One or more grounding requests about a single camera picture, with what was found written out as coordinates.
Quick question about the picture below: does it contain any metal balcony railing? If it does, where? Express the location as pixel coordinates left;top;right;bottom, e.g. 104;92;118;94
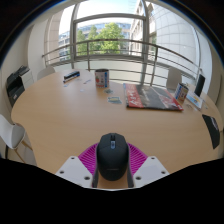
41;38;204;87

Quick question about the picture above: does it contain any dark stapler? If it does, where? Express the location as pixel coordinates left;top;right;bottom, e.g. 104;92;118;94
62;70;81;84

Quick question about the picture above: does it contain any black printer on cabinet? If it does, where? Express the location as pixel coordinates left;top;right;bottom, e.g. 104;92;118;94
5;64;34;108

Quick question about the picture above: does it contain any red and black magazine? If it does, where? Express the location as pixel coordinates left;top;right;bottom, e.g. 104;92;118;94
123;82;184;112

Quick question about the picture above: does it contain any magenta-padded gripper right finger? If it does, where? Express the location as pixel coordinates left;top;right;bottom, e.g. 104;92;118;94
125;142;170;188

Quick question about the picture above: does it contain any black drink bottle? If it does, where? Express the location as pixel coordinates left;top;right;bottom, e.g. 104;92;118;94
194;73;207;98

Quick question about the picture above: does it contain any printed can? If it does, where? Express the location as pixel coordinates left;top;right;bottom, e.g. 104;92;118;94
94;68;110;89

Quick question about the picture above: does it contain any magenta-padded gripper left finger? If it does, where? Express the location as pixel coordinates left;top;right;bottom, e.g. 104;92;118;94
55;142;101;189

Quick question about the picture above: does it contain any green tree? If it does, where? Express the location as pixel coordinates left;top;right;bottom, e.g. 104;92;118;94
76;22;126;54

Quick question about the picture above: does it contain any black computer mouse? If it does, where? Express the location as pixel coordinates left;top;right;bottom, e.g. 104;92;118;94
95;132;131;183

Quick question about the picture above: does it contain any black printed mouse pad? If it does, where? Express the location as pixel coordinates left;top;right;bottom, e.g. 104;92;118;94
201;114;221;150

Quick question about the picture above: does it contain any white chair with wooden legs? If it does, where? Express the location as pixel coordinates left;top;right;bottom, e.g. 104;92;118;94
0;114;34;164

